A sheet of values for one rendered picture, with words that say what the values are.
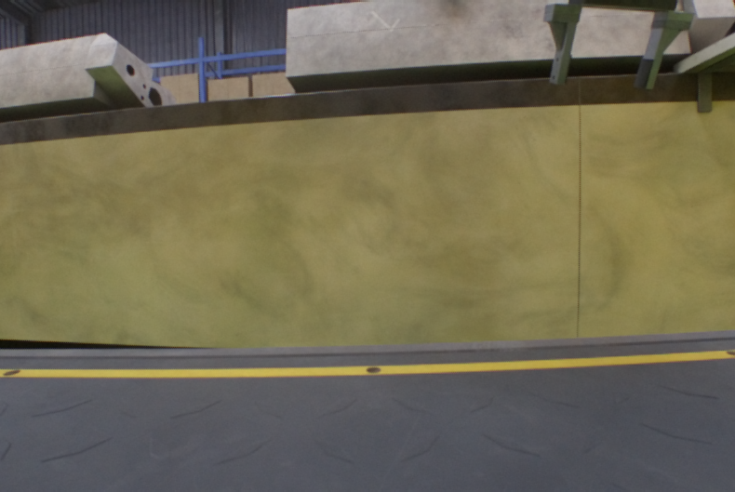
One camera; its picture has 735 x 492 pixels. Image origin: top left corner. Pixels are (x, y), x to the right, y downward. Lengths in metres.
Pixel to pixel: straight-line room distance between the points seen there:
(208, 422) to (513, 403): 0.15
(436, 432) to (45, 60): 1.51
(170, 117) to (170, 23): 13.87
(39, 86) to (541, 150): 1.43
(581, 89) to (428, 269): 0.57
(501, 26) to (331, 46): 0.42
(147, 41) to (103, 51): 13.91
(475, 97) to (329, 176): 0.41
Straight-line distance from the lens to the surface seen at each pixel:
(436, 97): 1.03
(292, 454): 0.18
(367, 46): 1.09
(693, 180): 1.19
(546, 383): 0.24
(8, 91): 1.63
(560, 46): 0.65
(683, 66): 1.21
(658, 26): 0.73
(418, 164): 0.99
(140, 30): 15.58
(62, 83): 1.48
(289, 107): 1.08
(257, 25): 13.62
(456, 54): 1.07
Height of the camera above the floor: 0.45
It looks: 4 degrees down
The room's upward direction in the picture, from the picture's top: 2 degrees counter-clockwise
